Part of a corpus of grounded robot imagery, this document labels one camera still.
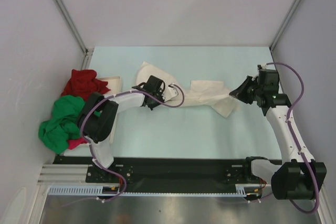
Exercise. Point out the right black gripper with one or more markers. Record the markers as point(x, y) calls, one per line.
point(240, 92)

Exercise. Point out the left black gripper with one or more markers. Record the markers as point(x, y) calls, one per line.
point(160, 93)

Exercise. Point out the cream white t shirt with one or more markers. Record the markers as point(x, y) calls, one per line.
point(200, 92)

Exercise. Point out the dark red t shirt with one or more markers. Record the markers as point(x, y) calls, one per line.
point(83, 83)

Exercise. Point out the green t shirt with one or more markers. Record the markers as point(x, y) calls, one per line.
point(61, 127)

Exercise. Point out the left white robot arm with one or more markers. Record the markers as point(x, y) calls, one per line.
point(97, 118)

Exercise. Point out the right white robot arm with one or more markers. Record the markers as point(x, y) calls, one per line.
point(300, 176)

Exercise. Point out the cream plastic tray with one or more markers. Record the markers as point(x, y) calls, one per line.
point(114, 85)

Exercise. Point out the magenta pink t shirt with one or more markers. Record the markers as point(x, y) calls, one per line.
point(73, 143)

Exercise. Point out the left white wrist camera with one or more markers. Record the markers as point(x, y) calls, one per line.
point(171, 92)

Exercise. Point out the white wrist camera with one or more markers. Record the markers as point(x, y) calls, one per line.
point(262, 67)
point(171, 92)

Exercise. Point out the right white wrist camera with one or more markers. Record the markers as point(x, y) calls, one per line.
point(262, 67)

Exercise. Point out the left aluminium frame post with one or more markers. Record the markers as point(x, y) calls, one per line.
point(71, 25)

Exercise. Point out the aluminium frame post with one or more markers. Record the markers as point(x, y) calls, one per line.
point(284, 24)
point(71, 25)

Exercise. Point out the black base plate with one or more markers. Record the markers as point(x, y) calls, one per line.
point(172, 175)

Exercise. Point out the white slotted cable duct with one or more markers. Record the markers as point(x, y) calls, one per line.
point(109, 191)

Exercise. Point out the right aluminium frame post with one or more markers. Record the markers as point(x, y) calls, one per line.
point(284, 24)

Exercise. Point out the aluminium front rail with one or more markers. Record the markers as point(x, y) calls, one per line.
point(63, 174)

